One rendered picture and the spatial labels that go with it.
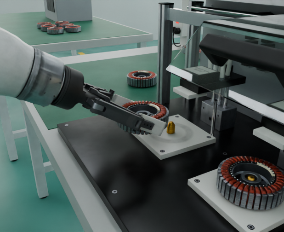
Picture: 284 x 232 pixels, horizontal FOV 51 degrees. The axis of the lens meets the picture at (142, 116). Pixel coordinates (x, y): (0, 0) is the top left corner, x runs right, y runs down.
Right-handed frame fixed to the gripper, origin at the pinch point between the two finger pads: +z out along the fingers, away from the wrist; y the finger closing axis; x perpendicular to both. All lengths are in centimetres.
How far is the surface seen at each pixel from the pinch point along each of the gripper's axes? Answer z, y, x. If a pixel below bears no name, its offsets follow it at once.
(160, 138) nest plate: 6.3, 1.6, -3.2
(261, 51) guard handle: -17.7, 34.7, 15.0
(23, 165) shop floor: 28, -129, -81
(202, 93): 10.3, 3.0, 10.1
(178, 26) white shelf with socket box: 60, -87, 38
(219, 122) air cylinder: 19.5, 3.4, 5.8
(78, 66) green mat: 13, -77, -3
